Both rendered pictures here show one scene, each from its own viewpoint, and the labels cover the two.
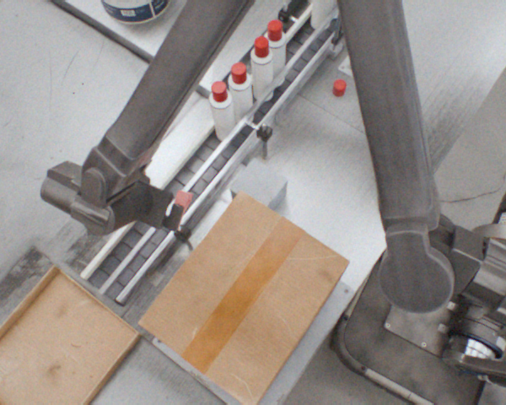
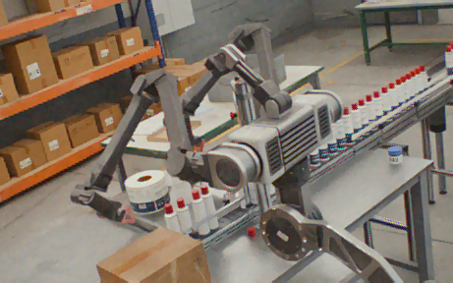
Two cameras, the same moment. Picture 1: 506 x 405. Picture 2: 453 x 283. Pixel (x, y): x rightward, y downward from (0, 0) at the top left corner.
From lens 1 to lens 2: 1.77 m
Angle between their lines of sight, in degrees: 49
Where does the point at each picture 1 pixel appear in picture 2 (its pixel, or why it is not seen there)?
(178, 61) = (122, 127)
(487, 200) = not seen: outside the picture
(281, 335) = (158, 263)
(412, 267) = (174, 157)
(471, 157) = not seen: outside the picture
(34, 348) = not seen: outside the picture
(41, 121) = (83, 254)
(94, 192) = (88, 179)
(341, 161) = (243, 260)
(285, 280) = (168, 249)
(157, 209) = (114, 209)
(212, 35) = (131, 117)
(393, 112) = (172, 120)
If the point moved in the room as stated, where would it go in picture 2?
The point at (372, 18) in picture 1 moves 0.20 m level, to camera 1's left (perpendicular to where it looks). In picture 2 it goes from (166, 98) to (110, 108)
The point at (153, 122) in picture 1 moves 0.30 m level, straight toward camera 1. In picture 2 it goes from (112, 149) to (118, 179)
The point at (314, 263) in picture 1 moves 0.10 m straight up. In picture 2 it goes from (185, 243) to (179, 218)
